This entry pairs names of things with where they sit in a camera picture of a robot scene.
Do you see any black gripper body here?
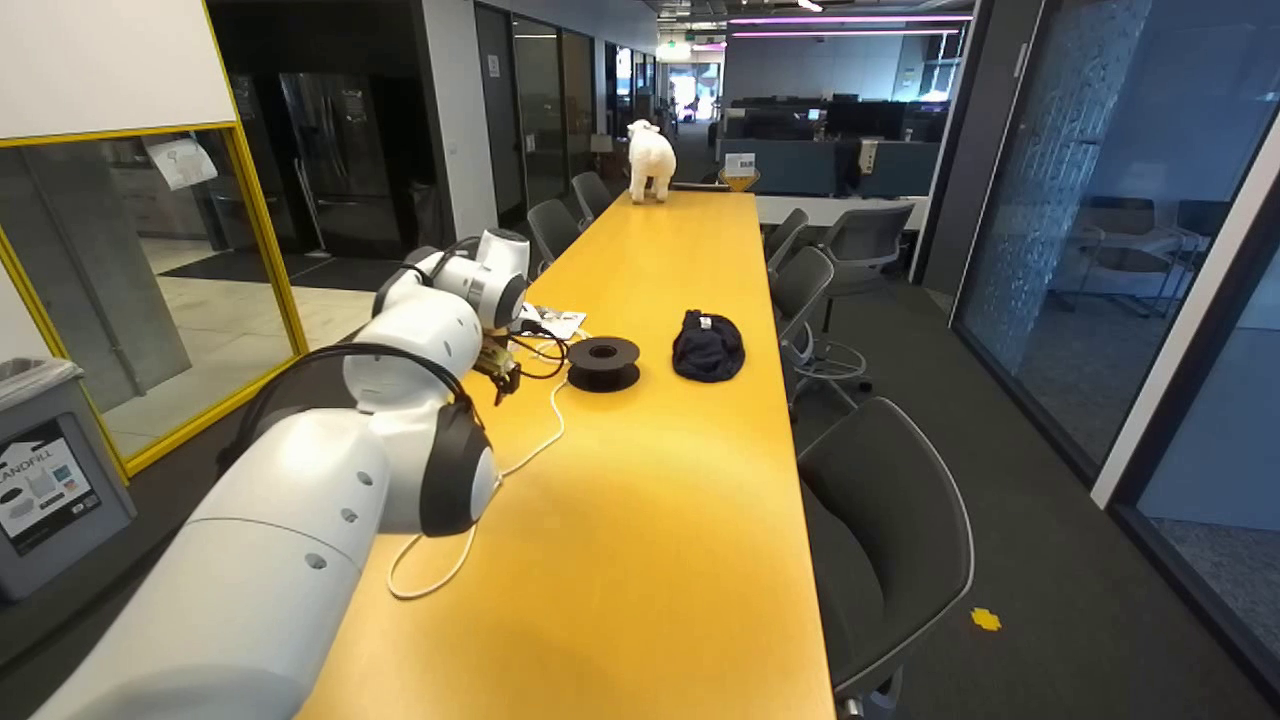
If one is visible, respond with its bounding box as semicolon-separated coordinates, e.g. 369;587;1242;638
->
476;332;524;383

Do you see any black filament spool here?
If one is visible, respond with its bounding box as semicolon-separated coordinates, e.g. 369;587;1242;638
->
565;332;643;395

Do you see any dark grey office chair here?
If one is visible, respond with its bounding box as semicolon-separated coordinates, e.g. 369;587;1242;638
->
764;206;813;266
569;170;620;223
524;196;589;266
768;246;841;338
819;201;920;278
797;391;979;712

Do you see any white teddy bear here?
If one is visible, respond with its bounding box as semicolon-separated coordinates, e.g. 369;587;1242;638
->
622;116;680;209

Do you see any white side table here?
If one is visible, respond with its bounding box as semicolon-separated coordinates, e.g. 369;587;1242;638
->
750;194;924;231

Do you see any white paper sign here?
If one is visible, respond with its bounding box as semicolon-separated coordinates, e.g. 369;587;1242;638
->
141;136;218;194

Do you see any grey cabinet with label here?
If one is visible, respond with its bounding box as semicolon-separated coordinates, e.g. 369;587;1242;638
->
0;358;137;604

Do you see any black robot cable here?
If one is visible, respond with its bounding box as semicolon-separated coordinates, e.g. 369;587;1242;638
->
510;324;573;383

